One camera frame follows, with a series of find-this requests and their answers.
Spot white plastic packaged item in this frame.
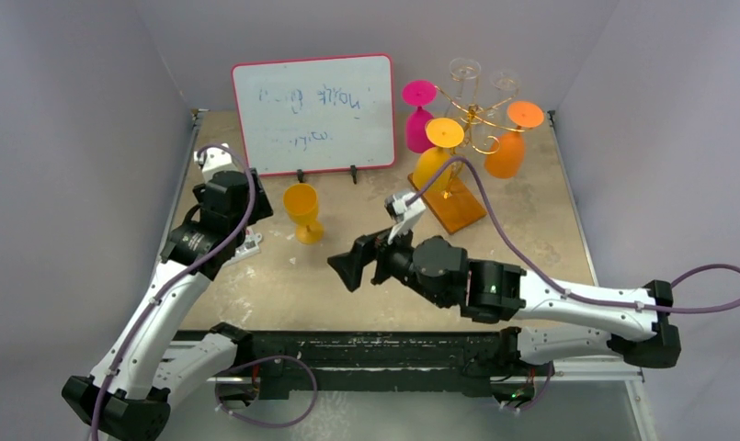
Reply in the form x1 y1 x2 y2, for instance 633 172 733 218
224 228 264 266

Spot yellow wine glass front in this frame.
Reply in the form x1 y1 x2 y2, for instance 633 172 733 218
283 183 324 244

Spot yellow wine glass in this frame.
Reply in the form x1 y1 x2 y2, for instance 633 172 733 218
283 183 324 244
411 118 465 190

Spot gold wire wine glass rack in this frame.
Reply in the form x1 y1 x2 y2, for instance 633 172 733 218
408 82 523 234

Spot red framed whiteboard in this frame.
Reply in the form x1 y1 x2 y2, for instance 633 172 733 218
231 53 396 175

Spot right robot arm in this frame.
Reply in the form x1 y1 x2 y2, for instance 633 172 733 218
327 231 681 374

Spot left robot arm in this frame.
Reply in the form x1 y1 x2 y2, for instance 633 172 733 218
62 168 273 440

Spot yellow wine glass left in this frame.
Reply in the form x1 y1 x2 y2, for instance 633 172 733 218
411 118 465 190

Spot orange wine glass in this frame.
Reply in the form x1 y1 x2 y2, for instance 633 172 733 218
484 101 545 179

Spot pink wine glass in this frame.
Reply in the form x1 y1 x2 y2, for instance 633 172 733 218
402 79 438 153

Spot clear wine glass right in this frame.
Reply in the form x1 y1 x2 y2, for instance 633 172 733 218
486 69 519 118

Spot clear wine glass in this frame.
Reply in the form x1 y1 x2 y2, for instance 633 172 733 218
445 57 482 118
486 69 519 118

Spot clear wine glass left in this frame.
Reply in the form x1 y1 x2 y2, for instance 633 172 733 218
445 57 482 118

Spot black whiteboard stand foot right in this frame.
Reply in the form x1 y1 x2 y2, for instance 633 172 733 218
349 164 358 185

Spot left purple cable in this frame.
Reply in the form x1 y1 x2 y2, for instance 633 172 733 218
89 143 258 441

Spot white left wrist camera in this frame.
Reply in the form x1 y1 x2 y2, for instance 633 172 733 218
193 143 239 183

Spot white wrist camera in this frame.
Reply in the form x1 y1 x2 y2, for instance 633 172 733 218
193 143 239 183
384 190 427 244

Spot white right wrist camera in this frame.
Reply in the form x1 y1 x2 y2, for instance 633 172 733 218
384 190 427 244

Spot black metal base frame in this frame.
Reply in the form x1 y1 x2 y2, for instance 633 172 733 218
110 328 642 403

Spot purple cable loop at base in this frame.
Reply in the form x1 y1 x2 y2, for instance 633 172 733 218
213 356 319 430

